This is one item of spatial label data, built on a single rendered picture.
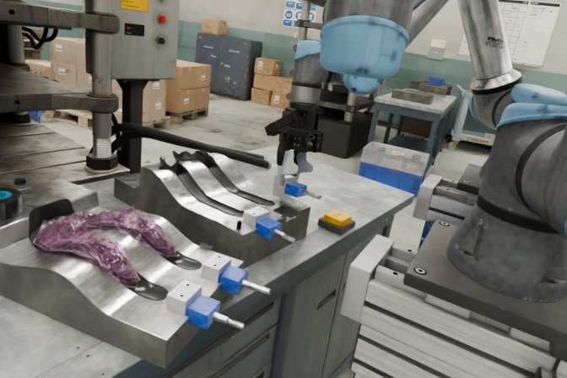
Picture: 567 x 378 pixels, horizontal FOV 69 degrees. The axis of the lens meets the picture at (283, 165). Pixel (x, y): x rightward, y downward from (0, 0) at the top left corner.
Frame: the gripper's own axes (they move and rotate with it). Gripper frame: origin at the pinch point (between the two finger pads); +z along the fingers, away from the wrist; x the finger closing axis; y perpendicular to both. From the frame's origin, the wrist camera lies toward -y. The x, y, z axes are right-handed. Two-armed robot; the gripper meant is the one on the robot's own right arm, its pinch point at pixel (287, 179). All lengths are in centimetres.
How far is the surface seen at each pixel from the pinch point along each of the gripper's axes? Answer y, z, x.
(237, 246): 5.3, 11.7, -22.9
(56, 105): -72, -9, -26
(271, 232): 10.1, 7.9, -17.7
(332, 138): -181, 26, 341
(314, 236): 7.7, 14.8, 5.3
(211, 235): -3.0, 11.9, -22.8
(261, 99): -441, -1, 515
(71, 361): 6, 21, -59
